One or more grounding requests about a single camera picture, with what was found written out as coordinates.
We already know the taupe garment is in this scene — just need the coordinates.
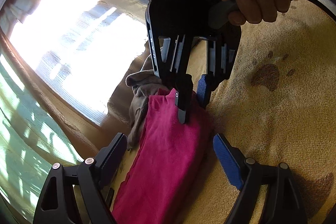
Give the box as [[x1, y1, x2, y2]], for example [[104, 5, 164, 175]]
[[125, 70, 174, 149]]

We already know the red long-sleeved shirt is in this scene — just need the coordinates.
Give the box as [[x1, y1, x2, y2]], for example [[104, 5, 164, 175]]
[[112, 89, 213, 224]]

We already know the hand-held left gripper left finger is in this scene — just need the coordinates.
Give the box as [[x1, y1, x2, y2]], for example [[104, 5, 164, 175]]
[[33, 132, 128, 224]]

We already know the sheer window curtain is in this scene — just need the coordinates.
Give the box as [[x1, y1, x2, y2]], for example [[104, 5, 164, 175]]
[[0, 0, 150, 214]]

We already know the yellow paw-print blanket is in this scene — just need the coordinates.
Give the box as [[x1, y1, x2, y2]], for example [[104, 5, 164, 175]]
[[108, 0, 336, 224]]

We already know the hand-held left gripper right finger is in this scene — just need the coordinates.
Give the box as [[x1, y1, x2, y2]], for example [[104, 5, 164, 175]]
[[213, 133, 307, 224]]

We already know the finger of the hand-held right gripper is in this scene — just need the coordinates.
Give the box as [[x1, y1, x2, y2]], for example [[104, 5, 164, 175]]
[[160, 35, 194, 125], [197, 39, 232, 109]]

